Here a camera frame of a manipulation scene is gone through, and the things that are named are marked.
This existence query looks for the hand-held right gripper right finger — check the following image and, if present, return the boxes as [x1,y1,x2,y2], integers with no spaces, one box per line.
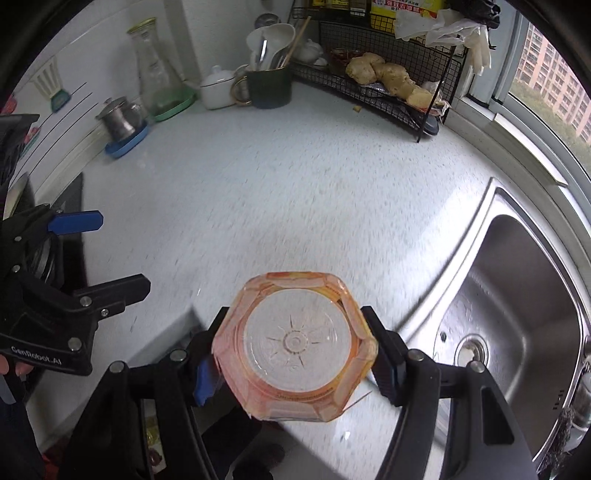
[360,305,539,480]

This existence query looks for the person's left hand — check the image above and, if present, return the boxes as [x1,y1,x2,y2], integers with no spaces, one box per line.
[0,355,34,378]

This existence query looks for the stainless steel sink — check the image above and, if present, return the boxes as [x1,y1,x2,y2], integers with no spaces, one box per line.
[392,178,591,467]

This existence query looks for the wooden chopsticks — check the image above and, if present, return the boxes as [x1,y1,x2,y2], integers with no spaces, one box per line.
[281,16,312,68]

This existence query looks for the white window frame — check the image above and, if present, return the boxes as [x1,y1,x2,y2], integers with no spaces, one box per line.
[462,9,591,185]

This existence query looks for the black plastic bag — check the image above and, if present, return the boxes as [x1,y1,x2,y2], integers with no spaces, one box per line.
[450,0,502,28]

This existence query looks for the dark green mug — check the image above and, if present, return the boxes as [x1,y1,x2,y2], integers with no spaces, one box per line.
[231,65,294,110]

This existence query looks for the white lidded pot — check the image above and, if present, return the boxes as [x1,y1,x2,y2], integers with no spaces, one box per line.
[199,65,238,110]

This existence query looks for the yellow label packet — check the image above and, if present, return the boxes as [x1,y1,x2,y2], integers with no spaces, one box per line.
[369,0,446,19]

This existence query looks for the orange clear plastic jar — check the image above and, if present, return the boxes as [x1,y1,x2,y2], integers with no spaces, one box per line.
[211,271,379,423]

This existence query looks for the green plastic tray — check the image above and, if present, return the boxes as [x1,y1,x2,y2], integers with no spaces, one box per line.
[150,88,198,123]

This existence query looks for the steel wool scrubber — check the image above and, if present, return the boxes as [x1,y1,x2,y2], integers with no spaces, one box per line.
[540,406,575,476]

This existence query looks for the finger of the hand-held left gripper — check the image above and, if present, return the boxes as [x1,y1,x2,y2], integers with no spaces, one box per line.
[74,274,152,319]
[4,204,105,278]

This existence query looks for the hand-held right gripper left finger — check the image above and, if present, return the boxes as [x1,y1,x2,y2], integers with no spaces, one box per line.
[58,305,232,480]

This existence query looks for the steel faucet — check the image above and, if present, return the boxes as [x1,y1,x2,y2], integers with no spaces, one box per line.
[570,342,591,435]

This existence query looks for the white rubber glove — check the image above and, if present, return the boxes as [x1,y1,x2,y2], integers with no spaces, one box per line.
[462,23,492,77]
[394,9,465,47]

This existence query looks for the pile of colourful packaging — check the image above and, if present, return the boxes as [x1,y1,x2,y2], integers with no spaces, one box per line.
[141,399,164,467]

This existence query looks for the white teapot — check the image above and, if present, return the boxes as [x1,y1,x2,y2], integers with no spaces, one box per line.
[293,39,324,65]

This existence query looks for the ginger root piece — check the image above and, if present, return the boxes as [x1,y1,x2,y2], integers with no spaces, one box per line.
[406,87,435,109]
[373,62,416,97]
[346,53,386,85]

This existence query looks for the steel cup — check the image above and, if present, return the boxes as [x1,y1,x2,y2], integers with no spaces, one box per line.
[95,96,144,144]

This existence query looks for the black wire rack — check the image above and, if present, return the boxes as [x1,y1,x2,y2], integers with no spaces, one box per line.
[286,0,472,144]

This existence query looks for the blue saucer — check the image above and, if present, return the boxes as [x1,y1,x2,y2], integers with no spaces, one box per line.
[104,122,151,159]

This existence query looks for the glass carafe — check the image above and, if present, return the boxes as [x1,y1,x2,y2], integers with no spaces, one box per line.
[127,17,185,114]

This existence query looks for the person's left forearm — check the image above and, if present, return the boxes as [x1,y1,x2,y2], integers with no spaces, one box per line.
[0,392,58,480]

